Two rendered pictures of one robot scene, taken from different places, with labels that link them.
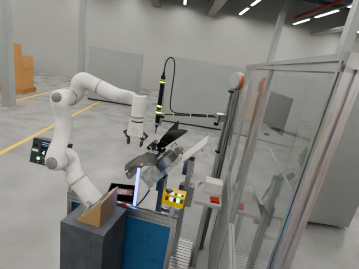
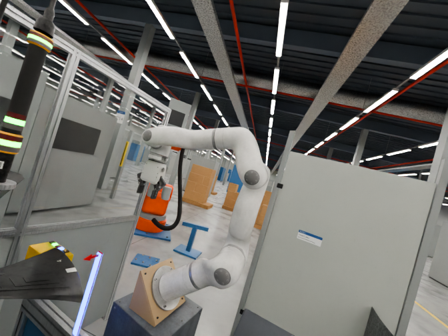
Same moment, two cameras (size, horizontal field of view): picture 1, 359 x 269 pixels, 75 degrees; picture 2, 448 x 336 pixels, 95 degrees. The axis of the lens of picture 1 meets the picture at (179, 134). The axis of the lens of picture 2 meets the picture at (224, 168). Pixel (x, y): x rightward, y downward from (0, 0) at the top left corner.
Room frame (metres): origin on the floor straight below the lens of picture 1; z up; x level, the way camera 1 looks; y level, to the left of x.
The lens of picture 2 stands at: (2.24, 0.81, 1.62)
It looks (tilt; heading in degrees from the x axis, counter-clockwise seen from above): 1 degrees up; 195
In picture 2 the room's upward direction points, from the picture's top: 17 degrees clockwise
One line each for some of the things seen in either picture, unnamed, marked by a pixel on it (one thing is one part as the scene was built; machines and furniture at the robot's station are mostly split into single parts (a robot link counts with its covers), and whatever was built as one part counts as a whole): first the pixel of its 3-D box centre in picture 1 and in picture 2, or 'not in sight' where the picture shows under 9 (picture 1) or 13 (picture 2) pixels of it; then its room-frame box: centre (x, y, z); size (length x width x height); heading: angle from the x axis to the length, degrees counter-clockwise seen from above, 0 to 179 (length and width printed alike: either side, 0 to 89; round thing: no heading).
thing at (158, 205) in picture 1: (157, 216); not in sight; (2.02, 0.08, 0.46); 0.09 x 0.04 x 0.91; 172
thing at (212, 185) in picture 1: (213, 184); not in sight; (2.01, -0.40, 0.92); 0.17 x 0.16 x 0.11; 82
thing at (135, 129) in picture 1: (136, 127); (153, 171); (1.41, 0.27, 1.54); 0.10 x 0.07 x 0.11; 82
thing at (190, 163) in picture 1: (181, 212); not in sight; (1.99, -0.15, 0.58); 0.09 x 0.04 x 1.15; 172
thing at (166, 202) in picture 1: (173, 198); (48, 261); (1.51, -0.04, 1.02); 0.16 x 0.10 x 0.11; 82
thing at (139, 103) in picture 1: (139, 105); (163, 140); (1.41, 0.27, 1.68); 0.09 x 0.08 x 0.13; 176
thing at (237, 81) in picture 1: (237, 81); not in sight; (2.23, -0.44, 1.88); 0.17 x 0.15 x 0.16; 172
